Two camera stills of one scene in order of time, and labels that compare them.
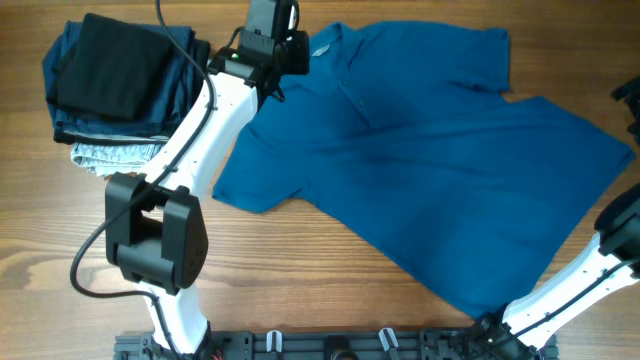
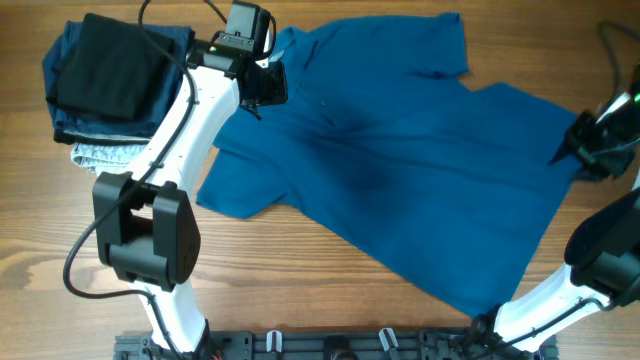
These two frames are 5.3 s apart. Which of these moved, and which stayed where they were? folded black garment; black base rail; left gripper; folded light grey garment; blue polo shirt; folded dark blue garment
Moved: blue polo shirt; left gripper
Stayed: black base rail; folded black garment; folded dark blue garment; folded light grey garment
